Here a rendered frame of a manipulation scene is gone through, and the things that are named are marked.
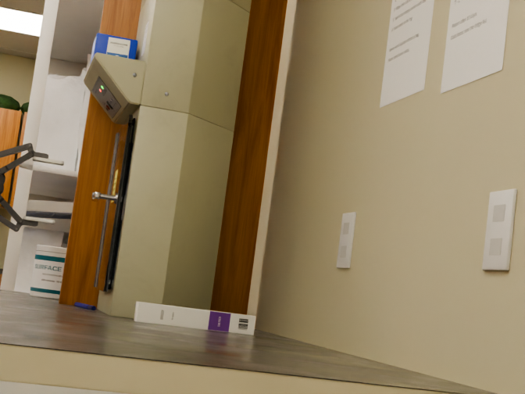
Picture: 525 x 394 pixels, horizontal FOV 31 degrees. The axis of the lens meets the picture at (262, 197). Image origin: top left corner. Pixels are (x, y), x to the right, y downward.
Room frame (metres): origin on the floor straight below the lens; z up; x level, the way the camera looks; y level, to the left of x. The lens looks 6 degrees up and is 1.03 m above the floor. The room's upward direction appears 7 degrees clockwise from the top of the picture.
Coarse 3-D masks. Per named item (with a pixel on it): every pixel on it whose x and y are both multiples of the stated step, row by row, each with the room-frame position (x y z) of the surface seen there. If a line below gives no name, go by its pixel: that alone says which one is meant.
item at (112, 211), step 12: (120, 132) 2.30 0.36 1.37; (120, 144) 2.24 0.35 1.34; (120, 156) 2.18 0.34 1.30; (120, 168) 2.13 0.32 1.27; (120, 180) 2.10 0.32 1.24; (120, 192) 2.10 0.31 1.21; (108, 204) 2.38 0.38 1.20; (108, 216) 2.31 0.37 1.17; (108, 228) 2.25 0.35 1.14; (108, 240) 2.19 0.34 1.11; (108, 252) 2.14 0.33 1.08; (108, 264) 2.10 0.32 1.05; (108, 276) 2.10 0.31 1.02; (96, 288) 2.36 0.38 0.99
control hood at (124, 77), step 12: (96, 60) 2.08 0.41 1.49; (108, 60) 2.08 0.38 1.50; (120, 60) 2.09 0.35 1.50; (132, 60) 2.09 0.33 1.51; (96, 72) 2.17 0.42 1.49; (108, 72) 2.08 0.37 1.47; (120, 72) 2.09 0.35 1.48; (132, 72) 2.09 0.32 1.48; (144, 72) 2.10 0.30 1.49; (108, 84) 2.15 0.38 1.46; (120, 84) 2.09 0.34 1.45; (132, 84) 2.09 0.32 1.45; (120, 96) 2.12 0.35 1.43; (132, 96) 2.09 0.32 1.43; (120, 108) 2.21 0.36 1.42; (132, 108) 2.15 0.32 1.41; (120, 120) 2.35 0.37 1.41
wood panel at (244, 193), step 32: (128, 0) 2.45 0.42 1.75; (256, 0) 2.54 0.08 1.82; (128, 32) 2.45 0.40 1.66; (256, 32) 2.54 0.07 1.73; (256, 64) 2.54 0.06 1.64; (256, 96) 2.54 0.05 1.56; (96, 128) 2.44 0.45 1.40; (256, 128) 2.55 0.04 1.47; (96, 160) 2.45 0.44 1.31; (256, 160) 2.55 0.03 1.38; (256, 192) 2.55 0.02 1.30; (96, 224) 2.45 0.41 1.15; (224, 224) 2.53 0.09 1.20; (256, 224) 2.56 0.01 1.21; (96, 256) 2.45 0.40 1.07; (224, 256) 2.54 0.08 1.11; (64, 288) 2.44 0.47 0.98; (224, 288) 2.54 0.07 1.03
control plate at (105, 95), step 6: (96, 84) 2.26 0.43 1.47; (102, 84) 2.20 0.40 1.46; (96, 90) 2.30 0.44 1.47; (102, 90) 2.24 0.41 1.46; (108, 90) 2.18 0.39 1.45; (96, 96) 2.35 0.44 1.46; (102, 96) 2.29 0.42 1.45; (108, 96) 2.23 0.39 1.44; (102, 102) 2.34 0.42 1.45; (114, 102) 2.22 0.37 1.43; (114, 108) 2.26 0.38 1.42; (114, 114) 2.31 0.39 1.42
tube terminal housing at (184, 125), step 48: (192, 0) 2.12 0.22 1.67; (192, 48) 2.12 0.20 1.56; (240, 48) 2.28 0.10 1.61; (144, 96) 2.10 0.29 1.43; (192, 96) 2.13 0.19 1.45; (144, 144) 2.10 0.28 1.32; (192, 144) 2.15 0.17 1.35; (144, 192) 2.11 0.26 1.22; (192, 192) 2.18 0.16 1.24; (144, 240) 2.11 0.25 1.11; (192, 240) 2.20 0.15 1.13; (144, 288) 2.12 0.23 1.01; (192, 288) 2.22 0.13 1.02
